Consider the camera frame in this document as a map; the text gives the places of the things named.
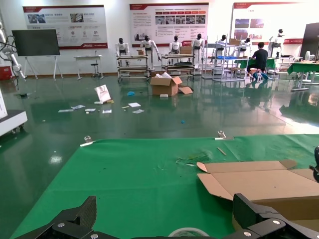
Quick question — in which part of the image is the seated person in black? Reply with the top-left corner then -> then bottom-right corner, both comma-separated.
246,42 -> 270,77

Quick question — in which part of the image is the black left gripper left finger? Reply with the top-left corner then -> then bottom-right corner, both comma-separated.
13,195 -> 112,239

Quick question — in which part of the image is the white black humanoid robot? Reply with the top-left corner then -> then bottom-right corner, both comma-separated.
240,37 -> 252,59
191,33 -> 205,70
168,35 -> 182,54
140,35 -> 161,70
115,38 -> 130,67
268,28 -> 286,58
216,34 -> 229,57

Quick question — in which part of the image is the white wheeled cart base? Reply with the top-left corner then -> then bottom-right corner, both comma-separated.
0,89 -> 28,137

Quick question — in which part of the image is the open cardboard box with hole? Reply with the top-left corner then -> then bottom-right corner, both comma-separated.
196,159 -> 319,230

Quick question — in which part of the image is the translucent white tape roll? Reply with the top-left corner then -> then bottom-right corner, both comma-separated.
168,228 -> 210,239

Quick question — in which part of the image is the silver metal binder clip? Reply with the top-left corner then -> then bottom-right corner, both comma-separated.
79,135 -> 97,147
214,130 -> 235,141

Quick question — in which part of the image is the green table mat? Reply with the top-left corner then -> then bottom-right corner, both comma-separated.
9,134 -> 319,239

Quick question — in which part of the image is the black display on stand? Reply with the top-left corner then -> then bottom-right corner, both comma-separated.
11,29 -> 63,81

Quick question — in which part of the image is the red box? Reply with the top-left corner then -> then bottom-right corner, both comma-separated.
0,66 -> 12,81

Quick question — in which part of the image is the green covered table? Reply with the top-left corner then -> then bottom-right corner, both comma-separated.
286,61 -> 319,92

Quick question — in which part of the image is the small white table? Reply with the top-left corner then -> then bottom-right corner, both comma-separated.
74,54 -> 104,81

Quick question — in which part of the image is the white red paper bag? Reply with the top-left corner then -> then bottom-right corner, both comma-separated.
94,84 -> 111,103

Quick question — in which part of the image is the large open cardboard carton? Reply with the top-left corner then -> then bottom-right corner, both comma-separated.
149,71 -> 183,97

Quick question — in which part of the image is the tall metal pipe rack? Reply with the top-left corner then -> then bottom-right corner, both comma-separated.
201,41 -> 246,83

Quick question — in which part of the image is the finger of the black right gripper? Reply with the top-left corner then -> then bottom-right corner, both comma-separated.
310,146 -> 319,183

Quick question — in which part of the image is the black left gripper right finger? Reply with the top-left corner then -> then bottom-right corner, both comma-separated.
224,193 -> 319,239

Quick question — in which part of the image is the red white wall poster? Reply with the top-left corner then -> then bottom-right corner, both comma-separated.
231,1 -> 319,45
22,4 -> 108,50
129,2 -> 209,48

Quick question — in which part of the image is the large black panel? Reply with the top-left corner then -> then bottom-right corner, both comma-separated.
299,22 -> 319,62

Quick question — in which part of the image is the black round stool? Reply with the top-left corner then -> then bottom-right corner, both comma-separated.
90,63 -> 104,80

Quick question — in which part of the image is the flat cardboard piece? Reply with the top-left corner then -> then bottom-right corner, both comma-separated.
177,85 -> 194,95

